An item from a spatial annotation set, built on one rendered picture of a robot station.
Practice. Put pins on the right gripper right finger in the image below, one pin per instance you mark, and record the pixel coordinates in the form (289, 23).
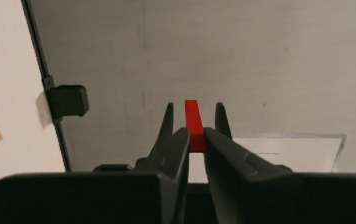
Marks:
(247, 189)

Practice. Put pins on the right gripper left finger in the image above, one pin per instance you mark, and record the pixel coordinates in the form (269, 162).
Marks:
(103, 197)

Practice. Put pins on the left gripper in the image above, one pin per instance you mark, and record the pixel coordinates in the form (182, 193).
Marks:
(198, 193)

